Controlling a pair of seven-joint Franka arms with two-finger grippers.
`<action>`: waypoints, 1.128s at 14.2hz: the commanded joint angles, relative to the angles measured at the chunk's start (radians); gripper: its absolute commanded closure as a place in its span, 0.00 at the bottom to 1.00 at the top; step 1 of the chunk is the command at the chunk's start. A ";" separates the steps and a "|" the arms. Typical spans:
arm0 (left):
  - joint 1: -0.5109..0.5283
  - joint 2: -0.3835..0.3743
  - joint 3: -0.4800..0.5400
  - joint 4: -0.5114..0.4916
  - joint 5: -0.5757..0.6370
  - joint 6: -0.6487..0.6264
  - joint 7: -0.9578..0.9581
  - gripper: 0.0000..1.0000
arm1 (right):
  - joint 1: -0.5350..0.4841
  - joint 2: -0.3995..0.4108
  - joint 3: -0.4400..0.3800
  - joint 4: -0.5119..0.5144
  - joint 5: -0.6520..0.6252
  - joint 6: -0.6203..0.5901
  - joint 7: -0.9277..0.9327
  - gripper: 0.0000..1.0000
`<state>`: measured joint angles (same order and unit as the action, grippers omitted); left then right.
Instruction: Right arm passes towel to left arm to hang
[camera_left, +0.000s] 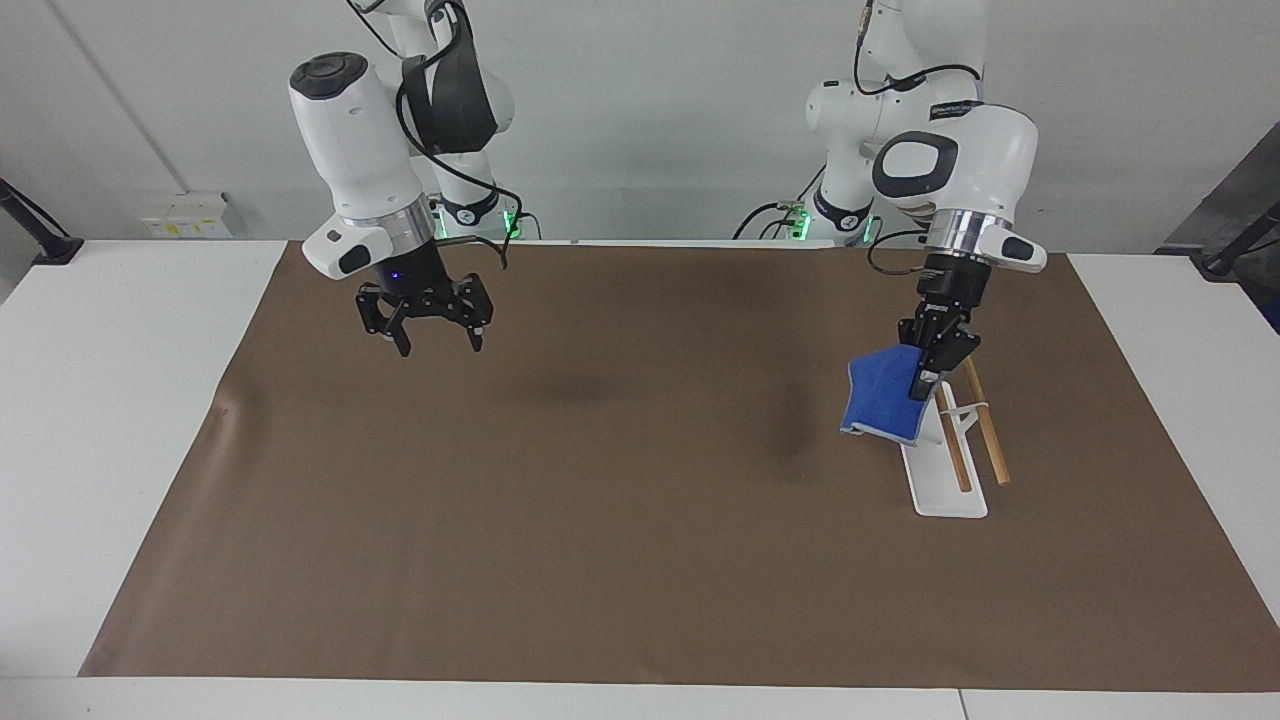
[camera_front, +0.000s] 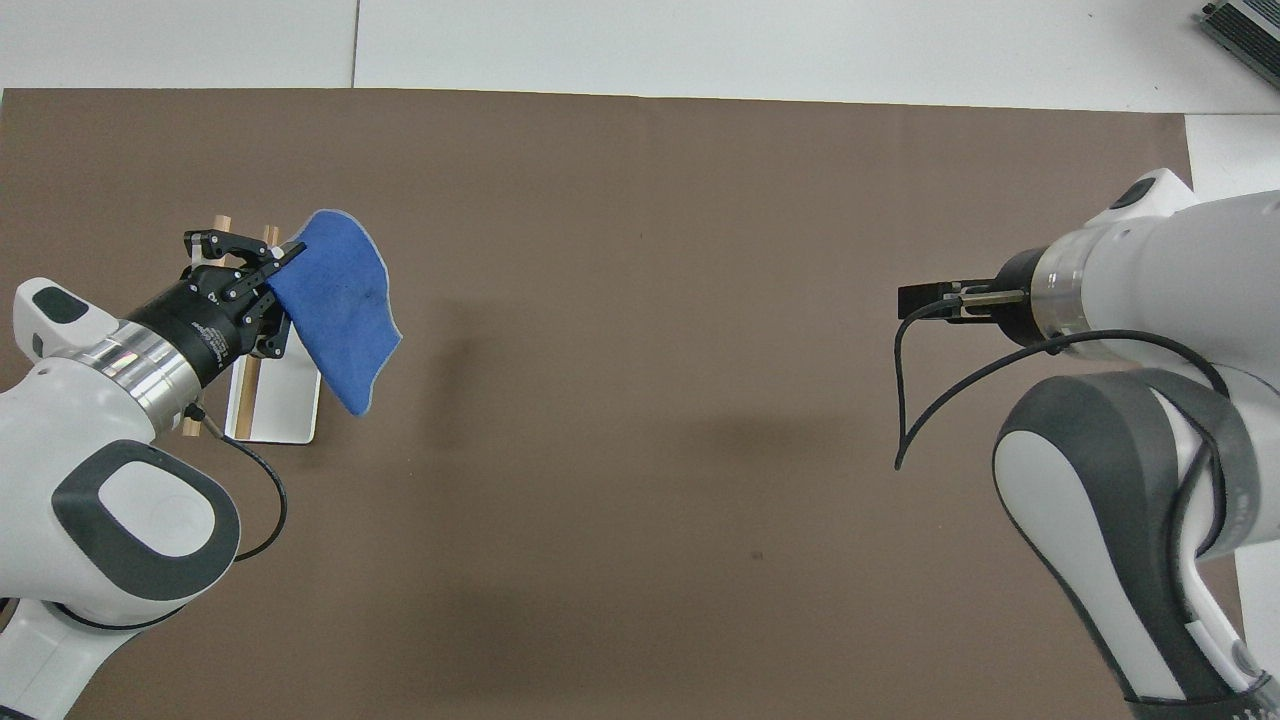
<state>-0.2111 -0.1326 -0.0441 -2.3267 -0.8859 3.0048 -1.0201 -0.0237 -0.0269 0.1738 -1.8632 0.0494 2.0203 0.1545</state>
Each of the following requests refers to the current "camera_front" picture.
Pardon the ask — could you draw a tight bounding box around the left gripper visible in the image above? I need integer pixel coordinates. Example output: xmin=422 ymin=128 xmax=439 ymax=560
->
xmin=126 ymin=229 xmax=309 ymax=390

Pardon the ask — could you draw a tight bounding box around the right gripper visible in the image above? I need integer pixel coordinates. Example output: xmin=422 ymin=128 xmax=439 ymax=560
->
xmin=948 ymin=246 xmax=1047 ymax=348

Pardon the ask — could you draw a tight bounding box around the blue towel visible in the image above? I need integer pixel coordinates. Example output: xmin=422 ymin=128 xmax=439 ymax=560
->
xmin=267 ymin=208 xmax=404 ymax=418

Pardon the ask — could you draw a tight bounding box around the grey metal device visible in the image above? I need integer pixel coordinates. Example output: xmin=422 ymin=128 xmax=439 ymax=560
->
xmin=1199 ymin=0 xmax=1280 ymax=72

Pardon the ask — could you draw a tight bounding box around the black cable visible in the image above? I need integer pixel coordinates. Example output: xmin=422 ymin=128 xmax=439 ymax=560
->
xmin=185 ymin=399 xmax=289 ymax=562
xmin=892 ymin=287 xmax=1232 ymax=472

